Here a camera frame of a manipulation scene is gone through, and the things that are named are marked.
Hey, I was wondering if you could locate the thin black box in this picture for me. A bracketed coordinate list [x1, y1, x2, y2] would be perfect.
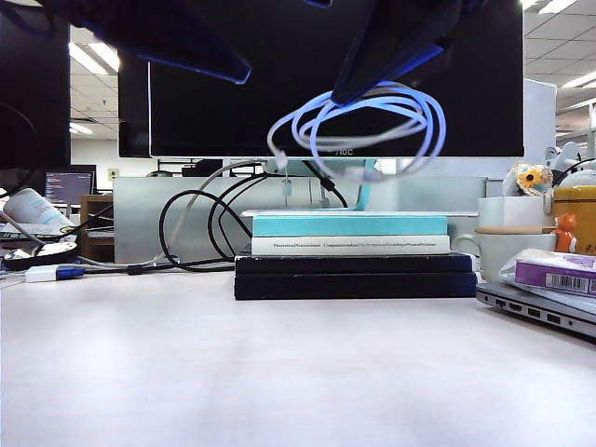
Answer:
[234, 253, 476, 276]

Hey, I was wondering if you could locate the light blue monitor stand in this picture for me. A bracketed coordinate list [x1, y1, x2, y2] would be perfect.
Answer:
[239, 157, 480, 218]

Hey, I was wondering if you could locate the black monitor with round base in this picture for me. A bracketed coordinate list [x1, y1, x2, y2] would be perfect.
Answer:
[0, 18, 80, 272]

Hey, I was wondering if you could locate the printed magazine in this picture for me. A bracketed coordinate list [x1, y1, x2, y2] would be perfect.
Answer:
[0, 222, 78, 246]

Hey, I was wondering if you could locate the white figurine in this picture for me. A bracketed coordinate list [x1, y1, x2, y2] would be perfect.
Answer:
[544, 142, 596, 186]

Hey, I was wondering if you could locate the background monitor showing code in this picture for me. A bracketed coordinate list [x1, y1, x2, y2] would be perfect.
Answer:
[45, 165, 98, 206]

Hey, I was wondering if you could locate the purple tissue pack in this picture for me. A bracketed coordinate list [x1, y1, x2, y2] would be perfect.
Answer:
[500, 248, 596, 298]

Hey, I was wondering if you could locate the grey desk partition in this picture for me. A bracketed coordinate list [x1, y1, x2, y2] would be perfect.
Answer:
[112, 175, 488, 264]

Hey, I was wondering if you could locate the yellow tin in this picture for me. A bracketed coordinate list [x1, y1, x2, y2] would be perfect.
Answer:
[552, 184, 596, 257]

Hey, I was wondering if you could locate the grey monitor cable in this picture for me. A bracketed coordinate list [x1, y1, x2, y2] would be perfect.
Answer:
[76, 160, 262, 269]

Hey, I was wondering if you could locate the thick black power cable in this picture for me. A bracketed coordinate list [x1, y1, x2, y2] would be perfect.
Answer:
[301, 160, 349, 210]

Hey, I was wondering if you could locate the white partition panel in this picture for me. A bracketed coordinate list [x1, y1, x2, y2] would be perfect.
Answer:
[523, 77, 558, 162]

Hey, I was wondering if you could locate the large black AOC monitor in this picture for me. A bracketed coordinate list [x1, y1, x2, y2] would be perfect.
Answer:
[147, 0, 525, 158]

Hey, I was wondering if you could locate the black background shelf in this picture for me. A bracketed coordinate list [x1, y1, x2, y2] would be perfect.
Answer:
[156, 157, 224, 178]

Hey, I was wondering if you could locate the white square container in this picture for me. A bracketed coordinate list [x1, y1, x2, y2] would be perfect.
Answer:
[478, 196, 556, 229]

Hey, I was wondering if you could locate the teal book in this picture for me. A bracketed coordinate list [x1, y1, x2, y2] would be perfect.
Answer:
[251, 216, 449, 237]

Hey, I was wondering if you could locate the black cable small loop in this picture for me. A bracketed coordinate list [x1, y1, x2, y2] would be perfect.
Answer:
[208, 174, 255, 261]

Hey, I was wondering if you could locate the wooden mug lid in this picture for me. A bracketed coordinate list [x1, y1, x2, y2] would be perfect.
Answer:
[475, 224, 558, 236]

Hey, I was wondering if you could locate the brown wooden cabinet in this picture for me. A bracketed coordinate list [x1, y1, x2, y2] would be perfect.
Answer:
[79, 194, 115, 263]

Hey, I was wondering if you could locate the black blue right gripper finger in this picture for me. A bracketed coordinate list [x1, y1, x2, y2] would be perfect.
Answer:
[329, 0, 486, 106]

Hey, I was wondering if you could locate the white hanging cord toggle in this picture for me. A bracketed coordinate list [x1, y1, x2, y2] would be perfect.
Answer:
[281, 167, 294, 209]

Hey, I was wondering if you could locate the blue VGA plug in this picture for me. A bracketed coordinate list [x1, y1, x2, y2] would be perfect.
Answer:
[55, 264, 88, 281]

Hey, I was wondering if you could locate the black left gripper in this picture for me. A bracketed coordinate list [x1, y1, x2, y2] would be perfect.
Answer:
[0, 0, 253, 86]

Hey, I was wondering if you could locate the white charging cable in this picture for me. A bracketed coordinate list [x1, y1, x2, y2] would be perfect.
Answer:
[266, 81, 448, 183]

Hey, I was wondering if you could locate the crochet sunflower doll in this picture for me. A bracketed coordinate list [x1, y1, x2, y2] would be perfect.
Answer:
[501, 161, 555, 215]

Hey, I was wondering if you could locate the grey laptop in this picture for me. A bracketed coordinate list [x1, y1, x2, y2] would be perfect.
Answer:
[475, 281, 596, 345]

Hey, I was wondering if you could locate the white mug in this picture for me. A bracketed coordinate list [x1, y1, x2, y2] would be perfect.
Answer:
[454, 231, 558, 284]

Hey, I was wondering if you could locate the black cable large loop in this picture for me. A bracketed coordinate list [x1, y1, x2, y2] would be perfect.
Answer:
[126, 171, 269, 276]

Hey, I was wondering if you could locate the orange fox figurine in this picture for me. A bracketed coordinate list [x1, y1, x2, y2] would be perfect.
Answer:
[553, 212, 578, 255]

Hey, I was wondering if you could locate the rolled white paper tube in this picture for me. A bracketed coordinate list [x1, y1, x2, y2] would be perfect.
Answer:
[2, 187, 75, 234]

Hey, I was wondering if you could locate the clear plastic document sleeve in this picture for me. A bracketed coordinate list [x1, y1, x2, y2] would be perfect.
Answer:
[523, 284, 596, 311]

